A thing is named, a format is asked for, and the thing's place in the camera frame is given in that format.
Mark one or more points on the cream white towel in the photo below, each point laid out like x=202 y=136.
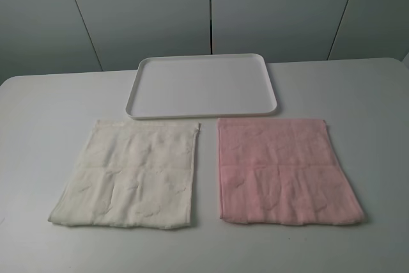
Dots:
x=132 y=174

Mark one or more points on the pink towel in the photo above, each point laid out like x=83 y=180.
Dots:
x=282 y=171

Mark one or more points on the white rectangular plastic tray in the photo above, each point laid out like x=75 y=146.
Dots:
x=201 y=87

